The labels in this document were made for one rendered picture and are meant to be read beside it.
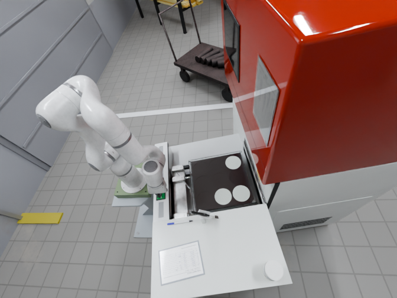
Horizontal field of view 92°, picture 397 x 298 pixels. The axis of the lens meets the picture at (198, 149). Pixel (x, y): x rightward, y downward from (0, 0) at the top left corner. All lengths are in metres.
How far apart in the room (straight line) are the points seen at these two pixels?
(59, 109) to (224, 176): 0.90
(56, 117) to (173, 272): 0.81
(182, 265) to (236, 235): 0.30
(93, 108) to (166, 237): 0.72
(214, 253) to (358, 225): 1.58
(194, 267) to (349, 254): 1.51
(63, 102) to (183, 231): 0.78
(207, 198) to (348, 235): 1.45
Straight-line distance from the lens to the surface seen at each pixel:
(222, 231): 1.06
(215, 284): 1.04
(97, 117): 0.70
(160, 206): 1.18
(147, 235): 2.20
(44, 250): 2.85
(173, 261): 1.08
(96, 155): 1.03
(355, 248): 2.26
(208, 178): 1.23
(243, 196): 1.18
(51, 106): 0.80
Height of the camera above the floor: 2.00
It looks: 54 degrees down
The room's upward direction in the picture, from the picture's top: 16 degrees counter-clockwise
